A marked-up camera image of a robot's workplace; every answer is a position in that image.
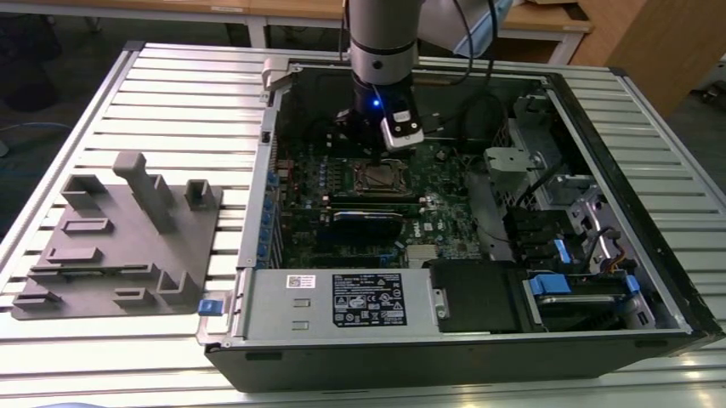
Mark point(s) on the blue case latch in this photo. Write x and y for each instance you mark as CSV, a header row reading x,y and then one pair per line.
x,y
211,308

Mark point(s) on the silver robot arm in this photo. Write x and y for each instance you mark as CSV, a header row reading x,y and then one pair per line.
x,y
384,42

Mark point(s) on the black disk bay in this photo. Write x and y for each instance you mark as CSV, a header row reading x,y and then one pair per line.
x,y
528,229

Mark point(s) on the CPU socket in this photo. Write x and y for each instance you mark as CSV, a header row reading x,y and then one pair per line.
x,y
381,194

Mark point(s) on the grey case corner bracket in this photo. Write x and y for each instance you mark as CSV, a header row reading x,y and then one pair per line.
x,y
275,70

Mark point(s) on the black office chair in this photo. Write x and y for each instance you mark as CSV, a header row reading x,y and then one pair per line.
x,y
29,64

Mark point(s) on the wooden cabinet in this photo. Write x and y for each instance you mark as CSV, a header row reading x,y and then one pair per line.
x,y
669,42

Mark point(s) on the wooden desk white frame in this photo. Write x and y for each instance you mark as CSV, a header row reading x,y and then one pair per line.
x,y
545,19

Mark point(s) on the blue disk carrier tab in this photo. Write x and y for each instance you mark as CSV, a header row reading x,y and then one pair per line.
x,y
562,251

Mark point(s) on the black plastic shroud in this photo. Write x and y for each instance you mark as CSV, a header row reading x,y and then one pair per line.
x,y
477,297

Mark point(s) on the black graphics card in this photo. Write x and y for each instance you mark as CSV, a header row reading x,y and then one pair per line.
x,y
366,227

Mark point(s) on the perforated silver drive cage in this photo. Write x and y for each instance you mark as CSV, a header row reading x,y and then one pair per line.
x,y
520,136

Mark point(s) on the CPU with silver top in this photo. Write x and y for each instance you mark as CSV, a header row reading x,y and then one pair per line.
x,y
386,178

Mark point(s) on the silver metal bracket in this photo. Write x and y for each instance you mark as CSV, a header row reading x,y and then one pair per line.
x,y
508,163

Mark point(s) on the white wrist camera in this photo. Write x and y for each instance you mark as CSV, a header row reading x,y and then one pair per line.
x,y
404,129

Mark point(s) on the white cart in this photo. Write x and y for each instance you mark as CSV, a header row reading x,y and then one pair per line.
x,y
716,78

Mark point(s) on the black PC case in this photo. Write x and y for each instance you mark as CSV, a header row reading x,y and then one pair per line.
x,y
397,365

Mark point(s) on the grey parts rack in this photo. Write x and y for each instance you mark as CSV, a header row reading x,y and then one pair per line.
x,y
142,255

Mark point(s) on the silver chipset heatsink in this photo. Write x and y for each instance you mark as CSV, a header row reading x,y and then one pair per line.
x,y
422,252

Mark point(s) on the hard disk in blue carrier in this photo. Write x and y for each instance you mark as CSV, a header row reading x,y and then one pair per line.
x,y
549,284

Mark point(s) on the green motherboard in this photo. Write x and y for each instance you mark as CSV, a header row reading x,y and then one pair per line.
x,y
449,238

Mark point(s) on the silver power supply unit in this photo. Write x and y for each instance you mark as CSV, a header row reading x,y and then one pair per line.
x,y
273,314

